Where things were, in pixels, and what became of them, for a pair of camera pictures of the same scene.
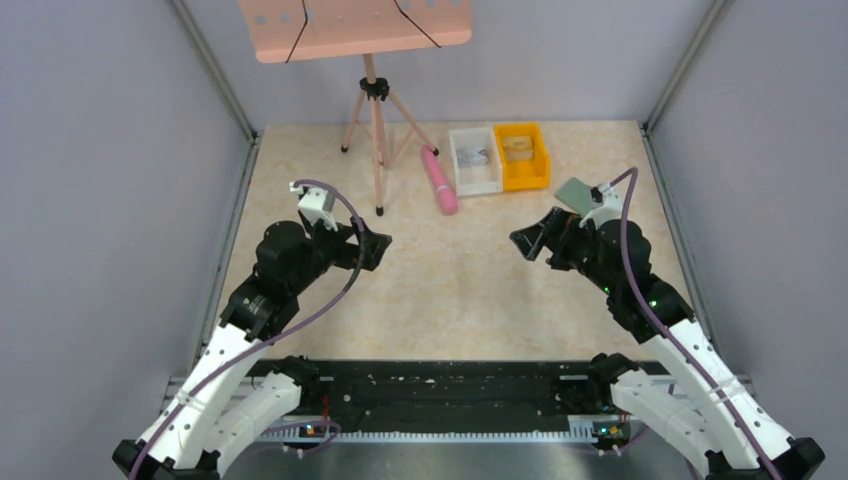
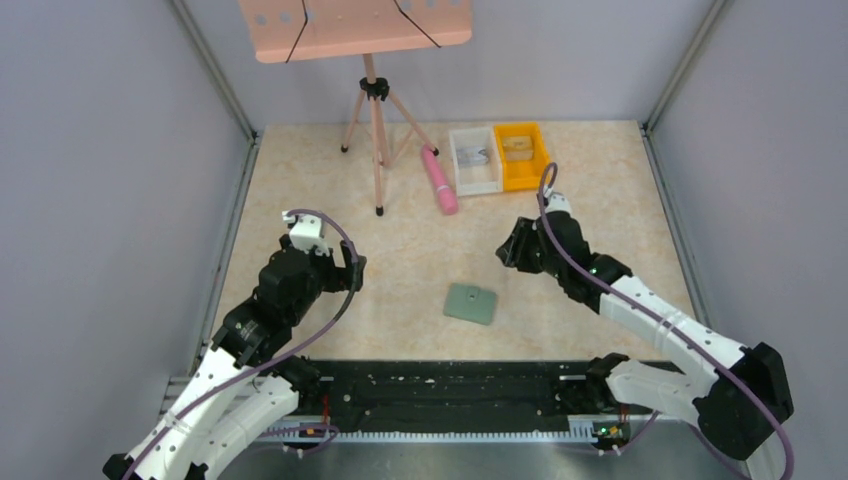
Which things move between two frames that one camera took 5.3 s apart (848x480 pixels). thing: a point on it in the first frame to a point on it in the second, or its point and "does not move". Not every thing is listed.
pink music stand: [287, 31] does not move
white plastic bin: [477, 161] does not move
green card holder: [576, 195] to [470, 304]
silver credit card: [472, 157] does not move
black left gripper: [357, 244] to [346, 273]
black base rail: [449, 392] does not move
